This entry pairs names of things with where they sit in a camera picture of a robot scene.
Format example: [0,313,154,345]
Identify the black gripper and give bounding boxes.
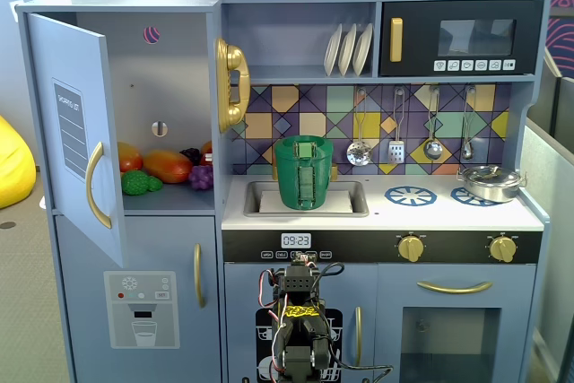
[278,265,321,298]

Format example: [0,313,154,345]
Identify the blue shopping list fridge door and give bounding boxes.
[25,13,126,270]

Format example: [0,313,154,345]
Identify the silver hanging spoon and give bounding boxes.
[460,84,477,161]

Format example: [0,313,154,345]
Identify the gold toy telephone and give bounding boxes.
[213,37,251,134]

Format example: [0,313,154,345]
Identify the red yellow toy peach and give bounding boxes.
[117,141,144,173]

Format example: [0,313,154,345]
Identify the green ribbed plastic container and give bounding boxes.
[274,152,335,213]

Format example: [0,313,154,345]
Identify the gold stove knob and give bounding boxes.
[488,234,517,263]
[397,234,425,263]

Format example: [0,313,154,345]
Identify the blue ice dispenser fridge door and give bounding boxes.
[53,214,223,383]

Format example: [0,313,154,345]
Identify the purple toy grapes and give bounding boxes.
[187,164,214,191]

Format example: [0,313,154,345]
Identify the white toy plate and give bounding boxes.
[352,22,374,77]
[337,22,359,77]
[323,22,344,78]

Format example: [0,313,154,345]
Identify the gold oven door handle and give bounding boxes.
[416,280,493,295]

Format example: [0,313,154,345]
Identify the grey toy sink basin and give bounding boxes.
[243,179,370,218]

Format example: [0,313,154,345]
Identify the steel toy pot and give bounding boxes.
[456,170,526,204]

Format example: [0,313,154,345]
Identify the black cable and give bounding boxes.
[320,261,396,383]

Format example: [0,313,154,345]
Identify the metal toy ladle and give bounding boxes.
[423,85,444,161]

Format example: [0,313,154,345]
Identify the green toy broccoli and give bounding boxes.
[120,170,163,196]

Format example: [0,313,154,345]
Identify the gold microwave door handle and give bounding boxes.
[388,17,404,63]

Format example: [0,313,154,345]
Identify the gold curved fridge door handle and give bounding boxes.
[85,141,113,231]

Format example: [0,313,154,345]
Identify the blue windowed oven door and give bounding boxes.
[378,264,537,383]

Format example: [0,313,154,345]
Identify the black toy microwave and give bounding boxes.
[378,0,544,78]

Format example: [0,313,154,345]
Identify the blue dishwasher door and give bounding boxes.
[223,263,379,383]

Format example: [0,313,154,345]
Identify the green container lid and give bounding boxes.
[274,134,335,164]

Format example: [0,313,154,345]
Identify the grey desk divider panel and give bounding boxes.
[519,113,574,370]

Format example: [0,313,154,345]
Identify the steel toy pot lid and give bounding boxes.
[461,164,521,187]

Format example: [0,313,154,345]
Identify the yellow bean bag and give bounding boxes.
[0,114,37,210]

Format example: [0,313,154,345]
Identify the metal toy slotted spatula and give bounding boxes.
[387,86,407,164]

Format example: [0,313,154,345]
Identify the orange toy mango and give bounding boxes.
[142,149,194,185]

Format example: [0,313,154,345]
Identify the gold dishwasher door handle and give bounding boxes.
[353,306,363,367]

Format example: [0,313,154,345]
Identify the gold straight fridge door handle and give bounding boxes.
[193,242,207,309]

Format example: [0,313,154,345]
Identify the servo wire bundle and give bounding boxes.
[257,268,291,370]

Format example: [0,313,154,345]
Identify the metal toy skimmer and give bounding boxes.
[345,86,373,167]

